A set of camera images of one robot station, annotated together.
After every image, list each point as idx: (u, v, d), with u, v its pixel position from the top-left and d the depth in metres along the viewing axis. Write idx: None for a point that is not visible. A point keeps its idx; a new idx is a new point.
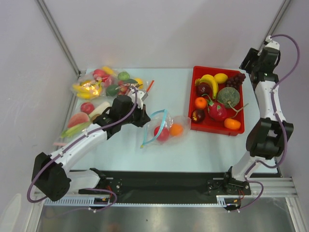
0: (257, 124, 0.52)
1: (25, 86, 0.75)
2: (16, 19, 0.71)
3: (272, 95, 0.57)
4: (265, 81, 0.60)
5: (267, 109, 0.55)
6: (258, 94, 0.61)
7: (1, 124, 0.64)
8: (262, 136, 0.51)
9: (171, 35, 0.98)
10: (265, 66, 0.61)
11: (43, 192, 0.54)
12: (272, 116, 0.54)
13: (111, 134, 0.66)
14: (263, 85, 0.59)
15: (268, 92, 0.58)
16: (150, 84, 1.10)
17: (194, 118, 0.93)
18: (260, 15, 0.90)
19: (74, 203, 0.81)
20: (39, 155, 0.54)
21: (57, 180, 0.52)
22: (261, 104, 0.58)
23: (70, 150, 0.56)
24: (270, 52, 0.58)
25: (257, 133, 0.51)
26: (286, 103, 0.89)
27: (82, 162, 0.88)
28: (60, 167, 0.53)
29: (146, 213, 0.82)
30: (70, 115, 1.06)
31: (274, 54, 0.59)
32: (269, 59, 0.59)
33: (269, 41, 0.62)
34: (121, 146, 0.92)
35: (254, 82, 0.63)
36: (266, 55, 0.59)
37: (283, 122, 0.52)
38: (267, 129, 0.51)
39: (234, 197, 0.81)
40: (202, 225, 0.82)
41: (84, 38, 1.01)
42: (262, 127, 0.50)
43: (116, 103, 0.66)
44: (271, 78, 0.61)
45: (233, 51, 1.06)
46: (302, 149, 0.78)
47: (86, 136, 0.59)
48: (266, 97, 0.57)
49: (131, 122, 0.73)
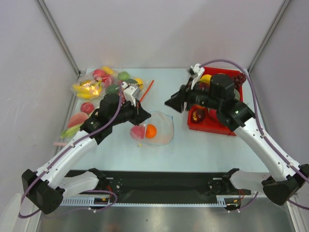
0: (285, 188, 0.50)
1: (25, 86, 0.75)
2: (16, 19, 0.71)
3: (265, 139, 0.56)
4: (245, 123, 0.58)
5: (278, 163, 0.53)
6: (250, 142, 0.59)
7: (1, 124, 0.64)
8: (292, 194, 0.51)
9: (171, 36, 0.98)
10: (227, 101, 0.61)
11: (36, 205, 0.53)
12: (287, 168, 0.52)
13: (101, 139, 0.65)
14: (247, 133, 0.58)
15: (259, 138, 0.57)
16: (150, 84, 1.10)
17: (194, 118, 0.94)
18: (260, 15, 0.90)
19: (73, 203, 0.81)
20: (25, 172, 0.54)
21: (44, 196, 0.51)
22: (265, 156, 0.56)
23: (56, 166, 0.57)
24: (226, 86, 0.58)
25: (287, 195, 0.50)
26: (285, 103, 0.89)
27: (82, 162, 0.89)
28: (46, 184, 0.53)
29: (146, 213, 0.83)
30: (70, 115, 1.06)
31: (229, 86, 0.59)
32: (228, 93, 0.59)
33: (197, 70, 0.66)
34: (120, 146, 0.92)
35: (231, 123, 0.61)
36: (224, 90, 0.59)
37: (300, 168, 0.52)
38: (296, 188, 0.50)
39: (234, 197, 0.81)
40: (202, 225, 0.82)
41: (84, 38, 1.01)
42: (291, 189, 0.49)
43: (102, 106, 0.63)
44: (242, 111, 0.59)
45: (233, 51, 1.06)
46: (301, 149, 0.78)
47: (72, 146, 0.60)
48: (264, 147, 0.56)
49: (124, 121, 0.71)
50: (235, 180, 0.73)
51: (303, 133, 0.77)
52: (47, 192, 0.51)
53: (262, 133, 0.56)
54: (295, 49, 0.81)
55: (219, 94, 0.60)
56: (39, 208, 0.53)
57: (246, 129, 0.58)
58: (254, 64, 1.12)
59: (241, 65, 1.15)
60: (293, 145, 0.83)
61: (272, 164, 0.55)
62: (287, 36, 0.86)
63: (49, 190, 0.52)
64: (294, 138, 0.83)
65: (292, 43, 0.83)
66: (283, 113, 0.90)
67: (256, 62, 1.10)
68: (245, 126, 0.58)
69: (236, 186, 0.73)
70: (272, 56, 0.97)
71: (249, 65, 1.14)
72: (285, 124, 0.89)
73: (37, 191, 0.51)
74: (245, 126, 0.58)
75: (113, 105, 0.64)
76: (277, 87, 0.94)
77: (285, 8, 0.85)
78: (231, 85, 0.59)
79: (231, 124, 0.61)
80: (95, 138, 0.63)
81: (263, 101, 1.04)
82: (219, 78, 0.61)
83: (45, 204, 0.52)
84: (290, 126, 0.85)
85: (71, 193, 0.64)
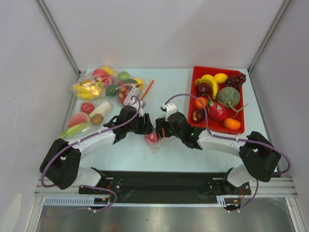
0: (247, 159, 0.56)
1: (25, 86, 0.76)
2: (16, 19, 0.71)
3: (216, 136, 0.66)
4: (200, 137, 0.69)
5: (230, 143, 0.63)
6: (211, 146, 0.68)
7: (1, 124, 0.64)
8: (259, 159, 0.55)
9: (171, 35, 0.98)
10: (185, 130, 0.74)
11: (53, 176, 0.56)
12: (238, 143, 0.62)
13: (118, 139, 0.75)
14: (203, 141, 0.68)
15: (211, 138, 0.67)
16: (150, 84, 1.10)
17: (194, 118, 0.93)
18: (259, 15, 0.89)
19: (74, 203, 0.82)
20: (57, 140, 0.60)
21: (70, 164, 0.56)
22: (223, 147, 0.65)
23: (86, 141, 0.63)
24: (178, 121, 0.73)
25: (252, 162, 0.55)
26: (286, 103, 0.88)
27: (83, 160, 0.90)
28: (77, 151, 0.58)
29: (146, 213, 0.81)
30: (70, 115, 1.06)
31: (181, 119, 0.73)
32: (182, 125, 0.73)
33: (165, 107, 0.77)
34: (121, 148, 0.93)
35: (194, 145, 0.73)
36: (178, 124, 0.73)
37: (249, 136, 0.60)
38: (250, 151, 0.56)
39: (234, 197, 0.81)
40: (202, 225, 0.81)
41: (84, 38, 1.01)
42: (247, 153, 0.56)
43: (123, 112, 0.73)
44: (197, 133, 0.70)
45: (233, 51, 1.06)
46: (301, 149, 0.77)
47: (99, 133, 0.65)
48: (218, 141, 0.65)
49: (133, 130, 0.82)
50: (233, 179, 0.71)
51: (302, 134, 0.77)
52: (74, 161, 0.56)
53: (211, 133, 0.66)
54: (295, 48, 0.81)
55: (176, 127, 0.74)
56: (55, 179, 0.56)
57: (201, 140, 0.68)
58: (254, 64, 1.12)
59: (241, 66, 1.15)
60: (292, 145, 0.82)
61: (228, 148, 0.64)
62: (287, 36, 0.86)
63: (75, 162, 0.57)
64: (294, 137, 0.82)
65: (292, 44, 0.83)
66: (283, 113, 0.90)
67: (256, 63, 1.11)
68: (200, 138, 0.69)
69: (236, 186, 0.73)
70: (271, 56, 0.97)
71: (249, 65, 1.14)
72: (284, 124, 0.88)
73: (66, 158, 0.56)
74: (201, 137, 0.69)
75: (132, 113, 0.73)
76: (277, 87, 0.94)
77: (285, 9, 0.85)
78: (182, 119, 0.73)
79: (195, 146, 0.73)
80: (115, 134, 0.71)
81: (263, 101, 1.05)
82: (172, 114, 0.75)
83: (66, 172, 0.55)
84: (290, 126, 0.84)
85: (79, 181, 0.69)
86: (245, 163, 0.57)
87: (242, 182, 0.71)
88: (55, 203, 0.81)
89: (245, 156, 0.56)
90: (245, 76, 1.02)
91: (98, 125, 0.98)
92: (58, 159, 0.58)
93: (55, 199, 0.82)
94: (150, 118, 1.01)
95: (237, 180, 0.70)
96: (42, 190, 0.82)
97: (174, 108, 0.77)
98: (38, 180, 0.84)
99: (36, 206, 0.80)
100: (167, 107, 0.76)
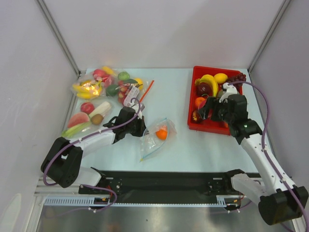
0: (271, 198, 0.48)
1: (25, 86, 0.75)
2: (17, 19, 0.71)
3: (265, 153, 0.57)
4: (250, 137, 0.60)
5: (272, 176, 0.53)
6: (251, 154, 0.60)
7: (1, 124, 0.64)
8: (282, 210, 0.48)
9: (172, 35, 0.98)
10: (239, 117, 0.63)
11: (54, 176, 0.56)
12: (280, 183, 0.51)
13: (117, 139, 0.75)
14: (249, 143, 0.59)
15: (259, 151, 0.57)
16: (150, 84, 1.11)
17: (194, 118, 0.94)
18: (260, 15, 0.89)
19: (74, 203, 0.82)
20: (58, 138, 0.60)
21: (72, 163, 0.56)
22: (260, 169, 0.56)
23: (87, 139, 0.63)
24: (238, 102, 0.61)
25: (273, 207, 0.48)
26: (286, 103, 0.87)
27: (84, 158, 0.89)
28: (79, 148, 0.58)
29: (146, 213, 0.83)
30: (70, 115, 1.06)
31: (242, 102, 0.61)
32: (240, 109, 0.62)
33: (227, 88, 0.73)
34: (120, 148, 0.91)
35: (237, 136, 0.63)
36: (236, 106, 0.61)
37: (294, 187, 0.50)
38: (283, 201, 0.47)
39: (234, 197, 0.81)
40: (202, 225, 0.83)
41: (84, 38, 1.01)
42: (278, 200, 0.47)
43: (123, 111, 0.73)
44: (252, 127, 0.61)
45: (233, 51, 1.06)
46: (302, 149, 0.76)
47: (100, 133, 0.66)
48: (262, 159, 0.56)
49: (131, 131, 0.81)
50: (236, 181, 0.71)
51: (303, 133, 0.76)
52: (75, 161, 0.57)
53: (264, 146, 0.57)
54: (295, 48, 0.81)
55: (232, 108, 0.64)
56: (56, 179, 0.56)
57: (249, 141, 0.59)
58: (254, 64, 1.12)
59: (241, 65, 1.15)
60: (293, 145, 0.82)
61: (265, 176, 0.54)
62: (287, 36, 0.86)
63: (76, 161, 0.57)
64: (294, 138, 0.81)
65: (292, 43, 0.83)
66: (283, 113, 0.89)
67: (256, 62, 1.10)
68: (249, 138, 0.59)
69: (234, 186, 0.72)
70: (272, 56, 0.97)
71: (249, 65, 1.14)
72: (285, 124, 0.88)
73: (68, 157, 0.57)
74: (249, 138, 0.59)
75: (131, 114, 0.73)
76: (277, 86, 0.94)
77: (285, 8, 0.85)
78: (245, 104, 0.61)
79: (238, 137, 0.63)
80: (115, 135, 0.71)
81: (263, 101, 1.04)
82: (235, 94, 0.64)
83: (67, 172, 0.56)
84: (291, 126, 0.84)
85: (79, 181, 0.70)
86: (267, 199, 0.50)
87: (241, 191, 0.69)
88: (54, 203, 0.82)
89: (274, 199, 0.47)
90: (245, 76, 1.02)
91: (98, 125, 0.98)
92: (59, 158, 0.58)
93: (54, 199, 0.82)
94: (150, 118, 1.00)
95: (239, 184, 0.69)
96: (42, 191, 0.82)
97: (233, 92, 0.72)
98: (38, 180, 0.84)
99: (36, 206, 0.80)
100: (228, 88, 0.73)
